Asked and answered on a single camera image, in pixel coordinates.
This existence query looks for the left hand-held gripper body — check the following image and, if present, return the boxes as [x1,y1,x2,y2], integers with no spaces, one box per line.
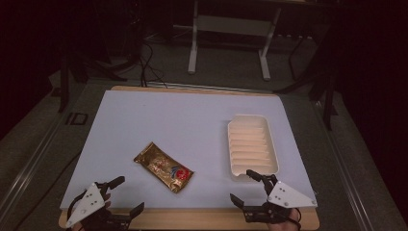
[64,181,132,231]

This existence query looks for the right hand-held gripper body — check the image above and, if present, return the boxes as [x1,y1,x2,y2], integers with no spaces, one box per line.
[242,180,319,225]

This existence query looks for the white ribbed plastic tray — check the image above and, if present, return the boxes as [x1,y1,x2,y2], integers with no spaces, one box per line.
[227,114,280,183]

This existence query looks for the gold snack packet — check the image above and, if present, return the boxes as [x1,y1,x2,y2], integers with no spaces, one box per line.
[133,141,195,194]

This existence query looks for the person's left hand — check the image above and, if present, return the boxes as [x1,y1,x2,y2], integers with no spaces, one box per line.
[102,192,113,210]

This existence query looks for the person's right hand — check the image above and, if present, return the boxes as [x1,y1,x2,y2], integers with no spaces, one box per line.
[268,208,302,231]

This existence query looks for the pale blue table mat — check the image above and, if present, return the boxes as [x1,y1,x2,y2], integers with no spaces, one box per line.
[60,89,318,212]

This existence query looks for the black metal stand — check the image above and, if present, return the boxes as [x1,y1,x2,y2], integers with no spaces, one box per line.
[274,27,340,132]
[47,35,129,115]

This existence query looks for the thin black floor cable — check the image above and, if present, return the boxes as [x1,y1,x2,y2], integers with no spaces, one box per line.
[12,150,83,231]

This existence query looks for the aluminium floor rail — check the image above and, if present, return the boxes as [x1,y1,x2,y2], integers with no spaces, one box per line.
[312,98,375,231]
[144,81,274,96]
[0,109,70,219]

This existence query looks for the black floor bracket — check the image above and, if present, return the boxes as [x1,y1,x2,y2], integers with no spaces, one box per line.
[64,112,89,126]

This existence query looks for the black floor cables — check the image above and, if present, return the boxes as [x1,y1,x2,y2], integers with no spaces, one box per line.
[138,40,168,90]

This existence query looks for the white metal table frame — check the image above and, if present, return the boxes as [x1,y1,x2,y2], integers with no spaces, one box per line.
[187,0,284,82]

